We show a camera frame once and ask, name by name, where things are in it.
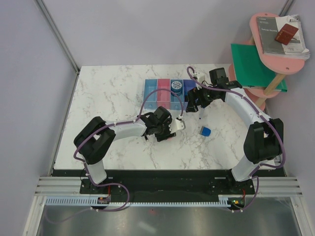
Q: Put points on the grey setup guide booklet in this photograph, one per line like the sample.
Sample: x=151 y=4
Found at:
x=268 y=30

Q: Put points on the blue-capped white pen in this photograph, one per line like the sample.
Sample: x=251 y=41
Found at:
x=201 y=113

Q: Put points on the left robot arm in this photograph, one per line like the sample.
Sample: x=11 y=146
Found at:
x=94 y=141

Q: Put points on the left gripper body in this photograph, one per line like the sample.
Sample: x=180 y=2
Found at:
x=165 y=133

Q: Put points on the pink bin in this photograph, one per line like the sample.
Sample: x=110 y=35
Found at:
x=163 y=96

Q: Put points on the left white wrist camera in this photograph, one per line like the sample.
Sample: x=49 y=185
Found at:
x=176 y=125

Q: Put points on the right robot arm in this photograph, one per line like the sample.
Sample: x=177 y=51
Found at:
x=264 y=142

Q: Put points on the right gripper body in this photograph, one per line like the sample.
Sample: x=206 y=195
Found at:
x=205 y=96

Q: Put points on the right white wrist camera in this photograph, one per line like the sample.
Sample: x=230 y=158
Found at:
x=199 y=77

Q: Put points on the white spiral notebook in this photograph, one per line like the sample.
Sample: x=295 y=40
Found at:
x=296 y=49

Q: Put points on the purple bin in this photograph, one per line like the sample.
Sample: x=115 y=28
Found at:
x=188 y=85

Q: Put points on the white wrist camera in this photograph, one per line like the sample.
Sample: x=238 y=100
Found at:
x=176 y=125
x=199 y=77

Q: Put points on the pink two-tier stand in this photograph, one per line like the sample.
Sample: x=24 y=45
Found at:
x=283 y=66

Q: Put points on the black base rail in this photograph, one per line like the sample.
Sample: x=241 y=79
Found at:
x=163 y=185

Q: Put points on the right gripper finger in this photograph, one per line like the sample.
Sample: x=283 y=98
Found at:
x=188 y=103
x=193 y=106

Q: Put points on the dark red card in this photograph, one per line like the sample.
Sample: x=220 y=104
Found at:
x=286 y=33

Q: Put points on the green folder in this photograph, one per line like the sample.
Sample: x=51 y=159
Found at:
x=249 y=70

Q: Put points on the white slotted cable duct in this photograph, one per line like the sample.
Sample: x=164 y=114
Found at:
x=95 y=201

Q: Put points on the blue eraser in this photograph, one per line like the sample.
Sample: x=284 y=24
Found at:
x=204 y=131

